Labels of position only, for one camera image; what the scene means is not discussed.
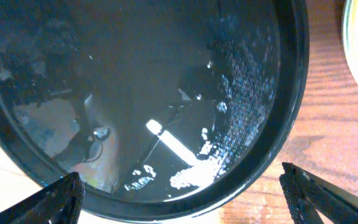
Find black round tray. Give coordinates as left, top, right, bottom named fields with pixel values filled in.
left=0, top=0, right=309, bottom=223

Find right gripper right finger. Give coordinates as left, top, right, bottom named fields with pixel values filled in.
left=280, top=162, right=358, bottom=223

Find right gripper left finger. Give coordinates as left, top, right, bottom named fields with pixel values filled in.
left=0, top=172, right=85, bottom=224

